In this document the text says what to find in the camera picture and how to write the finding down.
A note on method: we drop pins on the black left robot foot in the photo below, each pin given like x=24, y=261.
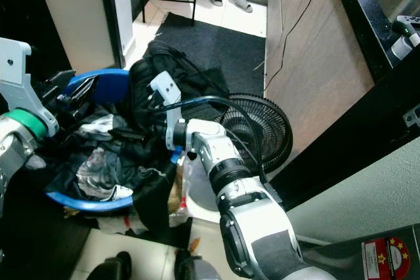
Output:
x=113, y=267

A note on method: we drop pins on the grey white cloth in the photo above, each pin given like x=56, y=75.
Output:
x=105, y=126

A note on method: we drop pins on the black countertop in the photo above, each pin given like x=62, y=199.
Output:
x=361, y=18

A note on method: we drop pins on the beige door black edge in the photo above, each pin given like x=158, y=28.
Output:
x=65, y=11

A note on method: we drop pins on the pale wrist camera mount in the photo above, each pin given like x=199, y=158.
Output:
x=16, y=70
x=164, y=90

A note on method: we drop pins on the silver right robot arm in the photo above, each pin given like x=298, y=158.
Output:
x=256, y=227

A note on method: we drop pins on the pale right wrist camera mount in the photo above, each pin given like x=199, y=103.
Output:
x=164, y=90

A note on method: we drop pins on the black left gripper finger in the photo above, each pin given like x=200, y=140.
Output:
x=82, y=96
x=86, y=82

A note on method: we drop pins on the dark grey floor rug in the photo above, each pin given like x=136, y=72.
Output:
x=223, y=44

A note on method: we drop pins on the large black garment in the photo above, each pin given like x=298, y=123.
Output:
x=203, y=80

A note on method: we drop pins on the black robot foot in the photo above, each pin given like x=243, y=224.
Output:
x=113, y=267
x=203, y=267

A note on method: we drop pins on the pale left wrist camera mount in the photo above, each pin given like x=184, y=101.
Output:
x=16, y=70

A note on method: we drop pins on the white wall socket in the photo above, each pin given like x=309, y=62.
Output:
x=413, y=117

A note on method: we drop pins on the small orange scrap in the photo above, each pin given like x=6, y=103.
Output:
x=195, y=246

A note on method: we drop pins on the red white washer sticker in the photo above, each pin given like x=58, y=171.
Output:
x=386, y=260

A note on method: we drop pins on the black shirt white print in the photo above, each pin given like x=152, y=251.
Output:
x=98, y=172

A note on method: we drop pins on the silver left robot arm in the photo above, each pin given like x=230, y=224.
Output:
x=16, y=152

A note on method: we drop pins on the blue laundry basket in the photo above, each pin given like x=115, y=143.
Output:
x=98, y=204

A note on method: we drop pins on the black right robot foot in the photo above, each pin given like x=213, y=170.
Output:
x=203, y=267

